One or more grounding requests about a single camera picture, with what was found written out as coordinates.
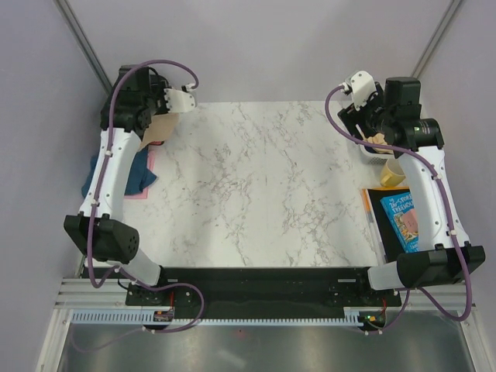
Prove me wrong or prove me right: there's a lower black pink drawer box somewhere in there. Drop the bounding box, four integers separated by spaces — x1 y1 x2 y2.
148 140 165 146

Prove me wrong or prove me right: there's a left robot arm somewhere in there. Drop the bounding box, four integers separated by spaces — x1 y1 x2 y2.
64 64 170 305

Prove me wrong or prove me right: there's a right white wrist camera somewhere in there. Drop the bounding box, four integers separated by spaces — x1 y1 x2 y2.
342 71 377 111

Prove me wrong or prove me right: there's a purple cable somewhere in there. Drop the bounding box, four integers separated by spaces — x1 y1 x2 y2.
323 84 476 335
71 60 206 353

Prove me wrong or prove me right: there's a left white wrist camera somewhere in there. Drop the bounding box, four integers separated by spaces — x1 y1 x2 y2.
164 84 198 114

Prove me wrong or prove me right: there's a light yellow t shirt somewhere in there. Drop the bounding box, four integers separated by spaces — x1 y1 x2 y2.
365 133 392 154

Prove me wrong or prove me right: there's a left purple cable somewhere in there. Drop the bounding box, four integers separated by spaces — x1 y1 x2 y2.
71 60 206 353

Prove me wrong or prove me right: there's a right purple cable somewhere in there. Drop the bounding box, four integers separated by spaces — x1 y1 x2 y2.
323 84 476 335

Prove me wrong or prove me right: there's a pink cloth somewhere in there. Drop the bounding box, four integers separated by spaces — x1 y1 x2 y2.
123 150 157 201

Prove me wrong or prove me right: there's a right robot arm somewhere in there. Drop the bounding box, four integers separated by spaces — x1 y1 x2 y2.
338 71 486 305

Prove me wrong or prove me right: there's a pink cube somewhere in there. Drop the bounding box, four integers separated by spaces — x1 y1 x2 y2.
401 208 418 233

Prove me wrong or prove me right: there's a blue t shirt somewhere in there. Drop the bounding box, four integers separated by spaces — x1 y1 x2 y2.
81 149 158 202

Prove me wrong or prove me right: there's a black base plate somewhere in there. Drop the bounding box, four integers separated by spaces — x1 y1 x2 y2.
126 267 401 319

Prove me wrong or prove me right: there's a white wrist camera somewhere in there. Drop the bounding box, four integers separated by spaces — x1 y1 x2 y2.
342 71 377 111
164 84 198 114

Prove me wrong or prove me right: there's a blue storey treehouse book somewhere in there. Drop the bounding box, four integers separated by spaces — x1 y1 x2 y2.
381 191 419 253

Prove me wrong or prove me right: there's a yellow mug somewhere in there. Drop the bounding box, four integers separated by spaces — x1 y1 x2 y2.
380 158 405 188

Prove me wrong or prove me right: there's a white plastic basket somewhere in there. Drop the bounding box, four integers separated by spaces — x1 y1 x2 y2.
359 144 394 165

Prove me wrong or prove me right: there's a white cable duct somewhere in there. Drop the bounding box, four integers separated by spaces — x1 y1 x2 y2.
71 309 363 326

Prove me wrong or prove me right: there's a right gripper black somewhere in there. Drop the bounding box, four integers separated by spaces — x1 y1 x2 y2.
338 81 394 145

